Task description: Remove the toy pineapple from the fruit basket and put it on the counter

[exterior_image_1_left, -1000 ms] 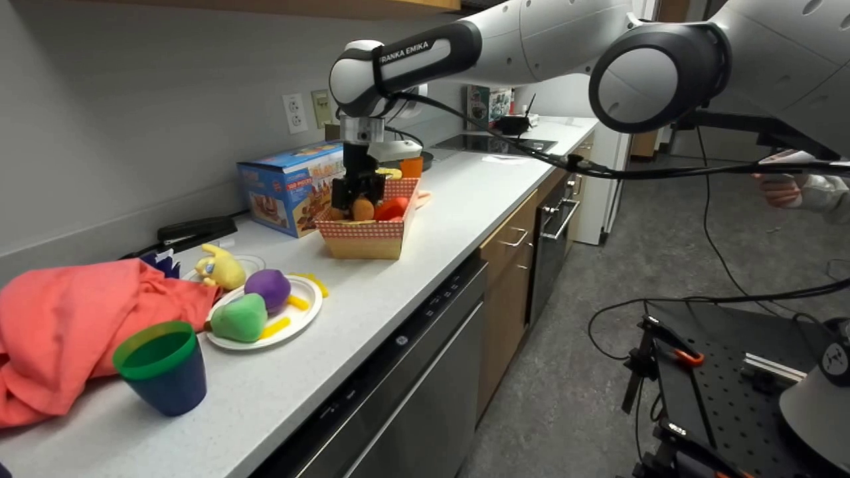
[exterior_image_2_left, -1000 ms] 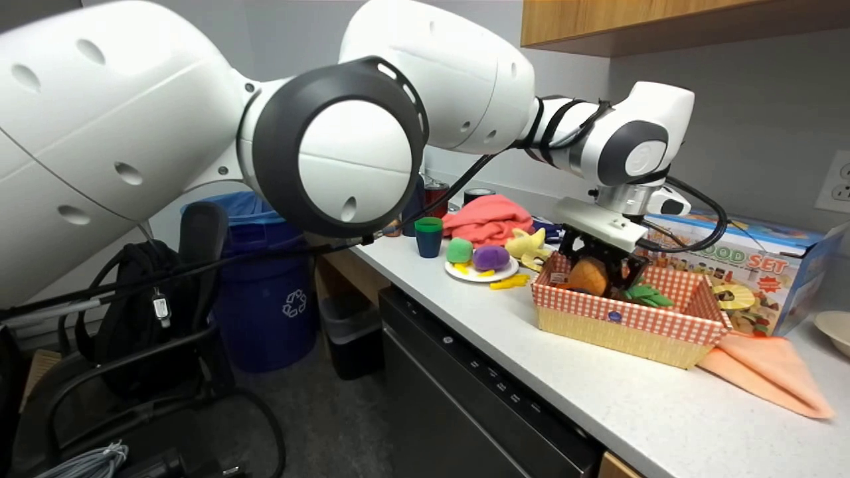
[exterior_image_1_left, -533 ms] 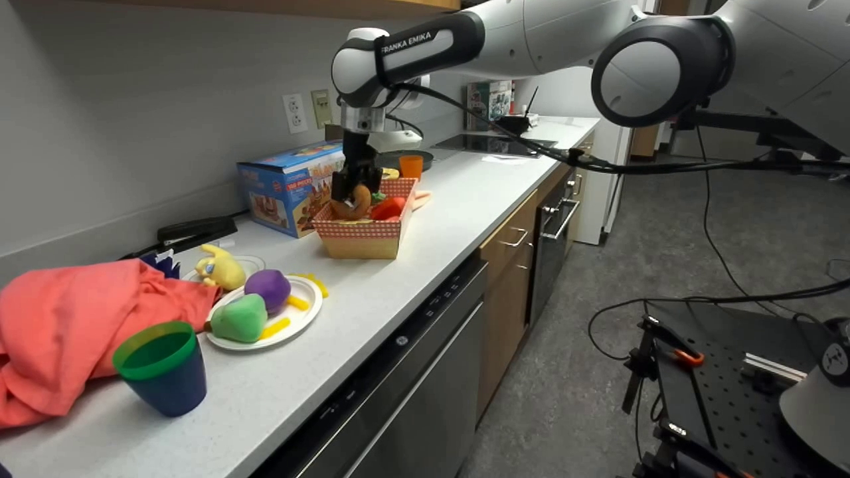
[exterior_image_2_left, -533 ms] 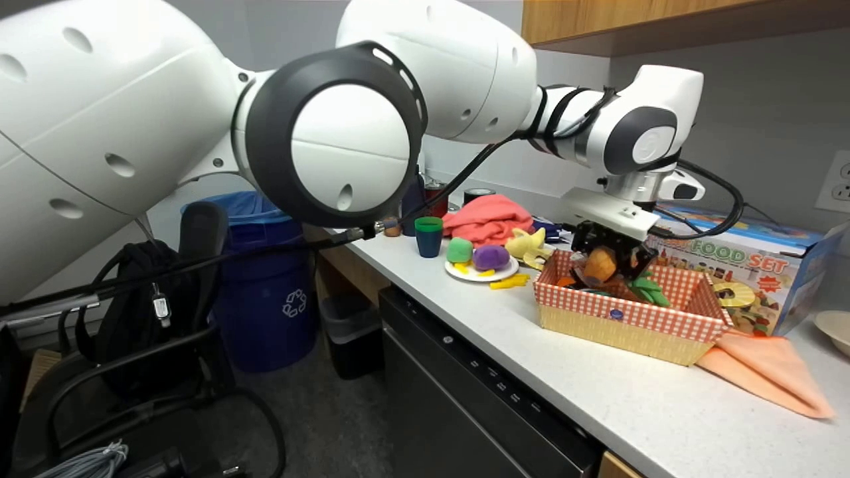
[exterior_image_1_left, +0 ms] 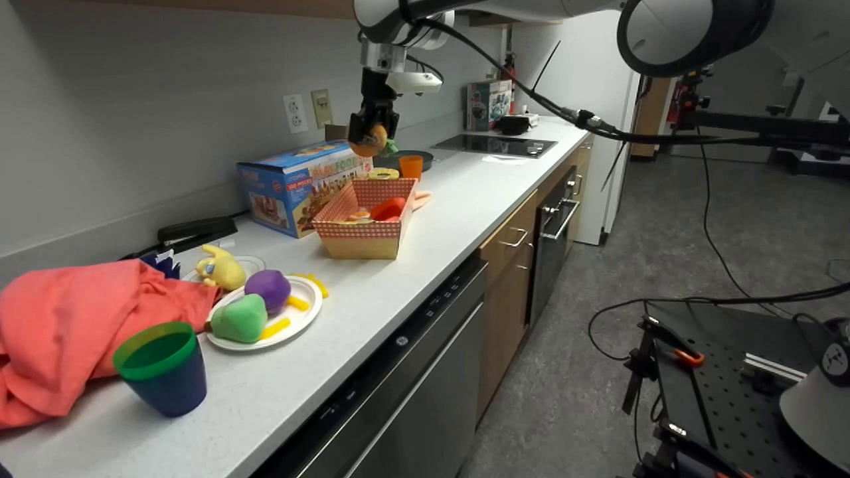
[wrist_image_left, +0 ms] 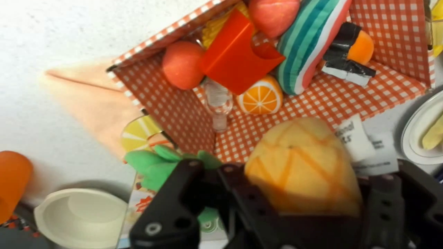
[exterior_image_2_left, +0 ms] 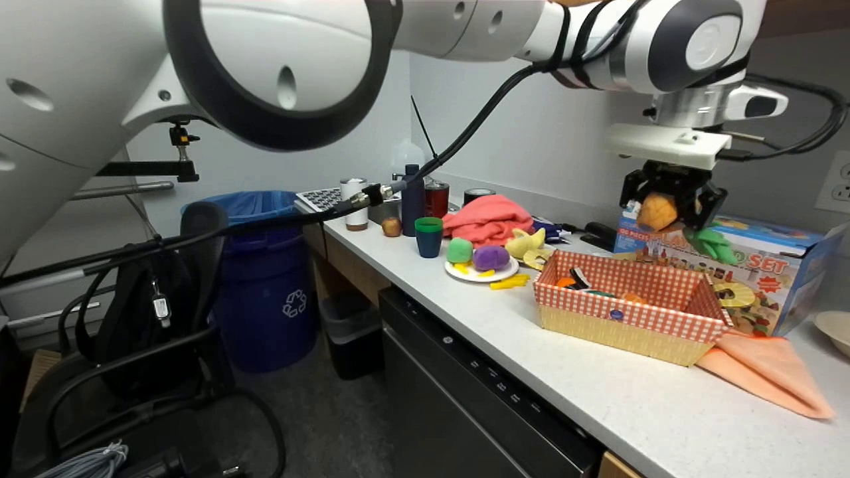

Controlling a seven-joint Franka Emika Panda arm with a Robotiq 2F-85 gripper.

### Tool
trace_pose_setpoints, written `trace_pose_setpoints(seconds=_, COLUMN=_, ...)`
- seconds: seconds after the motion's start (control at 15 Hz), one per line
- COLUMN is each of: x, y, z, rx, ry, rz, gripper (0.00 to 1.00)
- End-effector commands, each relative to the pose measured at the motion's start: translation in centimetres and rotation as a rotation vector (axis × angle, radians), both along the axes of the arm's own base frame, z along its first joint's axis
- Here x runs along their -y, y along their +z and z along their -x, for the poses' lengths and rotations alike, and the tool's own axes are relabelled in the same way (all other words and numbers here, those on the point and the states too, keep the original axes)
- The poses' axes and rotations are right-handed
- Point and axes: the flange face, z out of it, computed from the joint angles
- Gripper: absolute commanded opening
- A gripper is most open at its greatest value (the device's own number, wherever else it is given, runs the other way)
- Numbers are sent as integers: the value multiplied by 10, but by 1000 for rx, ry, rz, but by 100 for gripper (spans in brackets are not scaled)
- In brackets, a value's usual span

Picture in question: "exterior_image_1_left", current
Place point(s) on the yellow plush toy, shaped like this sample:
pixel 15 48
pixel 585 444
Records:
pixel 222 267

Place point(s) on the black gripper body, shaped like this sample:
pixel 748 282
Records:
pixel 379 89

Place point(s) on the black stapler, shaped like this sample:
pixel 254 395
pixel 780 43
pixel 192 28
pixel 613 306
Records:
pixel 196 231

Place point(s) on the red checkered fruit basket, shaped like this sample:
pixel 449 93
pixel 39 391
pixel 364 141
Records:
pixel 363 241

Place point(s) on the small blue object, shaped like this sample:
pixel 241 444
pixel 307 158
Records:
pixel 164 262

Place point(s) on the small orange toy food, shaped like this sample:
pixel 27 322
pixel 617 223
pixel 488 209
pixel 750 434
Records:
pixel 360 217

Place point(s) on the blue cardboard toy box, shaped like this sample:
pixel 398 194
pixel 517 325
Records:
pixel 293 182

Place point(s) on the black pot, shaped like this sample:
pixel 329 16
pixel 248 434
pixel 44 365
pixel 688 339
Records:
pixel 512 126

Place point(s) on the purple plush toy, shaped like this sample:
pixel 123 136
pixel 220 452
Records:
pixel 266 291

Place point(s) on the black clamp orange tip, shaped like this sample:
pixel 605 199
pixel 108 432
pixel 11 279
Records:
pixel 665 348

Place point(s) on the blue cup green rim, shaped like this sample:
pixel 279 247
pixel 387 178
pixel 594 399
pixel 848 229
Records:
pixel 169 380

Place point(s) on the beige wall plate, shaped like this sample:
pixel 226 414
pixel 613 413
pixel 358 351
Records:
pixel 321 108

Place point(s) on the pink cloth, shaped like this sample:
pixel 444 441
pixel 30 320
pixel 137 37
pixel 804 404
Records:
pixel 71 327

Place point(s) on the white wall outlet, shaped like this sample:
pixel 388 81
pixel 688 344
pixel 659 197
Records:
pixel 297 113

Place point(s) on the cream round tape roll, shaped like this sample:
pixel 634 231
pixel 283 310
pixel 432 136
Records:
pixel 387 173

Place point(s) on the red bottle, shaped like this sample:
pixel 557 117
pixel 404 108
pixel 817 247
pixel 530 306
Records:
pixel 508 71

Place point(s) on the black cooktop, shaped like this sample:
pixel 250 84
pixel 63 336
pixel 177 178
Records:
pixel 493 144

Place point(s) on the teal strip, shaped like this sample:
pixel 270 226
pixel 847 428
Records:
pixel 773 365

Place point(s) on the brown object behind box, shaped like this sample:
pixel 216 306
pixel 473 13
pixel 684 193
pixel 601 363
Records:
pixel 335 133

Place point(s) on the black perforated cart top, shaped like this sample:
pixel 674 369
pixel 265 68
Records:
pixel 734 399

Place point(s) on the wooden door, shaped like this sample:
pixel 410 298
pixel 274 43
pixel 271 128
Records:
pixel 654 109

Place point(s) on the printed carton box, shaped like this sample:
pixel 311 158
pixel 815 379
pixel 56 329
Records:
pixel 488 105

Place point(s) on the stainless dishwasher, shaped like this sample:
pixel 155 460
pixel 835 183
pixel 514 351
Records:
pixel 399 399

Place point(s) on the green plush toy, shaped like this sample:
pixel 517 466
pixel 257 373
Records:
pixel 241 320

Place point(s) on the black bowl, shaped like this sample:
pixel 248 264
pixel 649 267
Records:
pixel 425 160

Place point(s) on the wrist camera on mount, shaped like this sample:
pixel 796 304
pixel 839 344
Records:
pixel 415 81

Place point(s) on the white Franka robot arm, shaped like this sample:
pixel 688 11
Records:
pixel 680 31

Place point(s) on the gray round base plate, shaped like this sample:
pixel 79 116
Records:
pixel 819 414

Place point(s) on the wooden cabinet drawers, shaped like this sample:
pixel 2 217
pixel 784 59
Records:
pixel 507 294

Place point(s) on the red fire extinguisher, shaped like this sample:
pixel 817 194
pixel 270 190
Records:
pixel 684 101

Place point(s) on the white plate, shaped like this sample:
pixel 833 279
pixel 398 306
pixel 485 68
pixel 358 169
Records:
pixel 298 325

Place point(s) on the orange plastic cup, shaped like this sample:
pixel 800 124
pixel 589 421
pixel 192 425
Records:
pixel 410 165

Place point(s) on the orange toy pineapple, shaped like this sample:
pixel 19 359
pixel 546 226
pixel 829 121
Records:
pixel 374 138

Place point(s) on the yellow plastic utensil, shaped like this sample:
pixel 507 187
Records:
pixel 317 282
pixel 277 327

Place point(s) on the black camera stand bar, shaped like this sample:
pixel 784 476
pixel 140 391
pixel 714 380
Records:
pixel 780 133

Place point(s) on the red toy fruit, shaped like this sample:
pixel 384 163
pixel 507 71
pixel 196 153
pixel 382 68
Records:
pixel 387 209

